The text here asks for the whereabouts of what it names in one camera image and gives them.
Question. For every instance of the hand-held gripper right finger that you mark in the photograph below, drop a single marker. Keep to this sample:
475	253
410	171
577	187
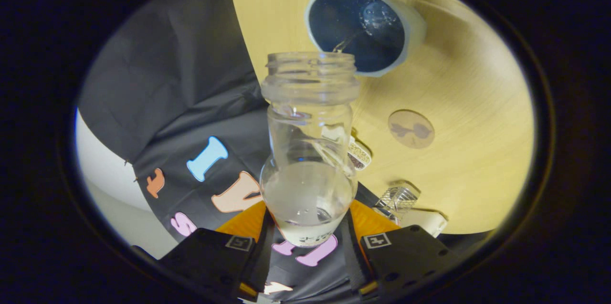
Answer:
355	256

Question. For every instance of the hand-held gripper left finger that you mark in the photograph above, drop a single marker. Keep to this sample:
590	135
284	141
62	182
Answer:
260	256

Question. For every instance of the clear glass juice bottle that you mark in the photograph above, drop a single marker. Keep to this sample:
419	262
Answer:
305	189

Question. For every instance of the round wooden printed coaster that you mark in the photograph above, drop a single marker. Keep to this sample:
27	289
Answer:
410	129

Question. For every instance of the white cup with blue inside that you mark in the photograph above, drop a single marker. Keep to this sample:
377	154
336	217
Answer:
353	27

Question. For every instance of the clear ribbed glass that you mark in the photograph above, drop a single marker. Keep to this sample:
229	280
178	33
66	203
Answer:
397	200

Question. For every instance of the white box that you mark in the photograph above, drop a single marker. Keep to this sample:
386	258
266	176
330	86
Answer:
427	222

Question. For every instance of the small speckled packet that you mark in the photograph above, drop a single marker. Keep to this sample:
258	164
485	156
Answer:
361	156

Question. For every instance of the wooden table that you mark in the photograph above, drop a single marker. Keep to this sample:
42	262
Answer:
477	103

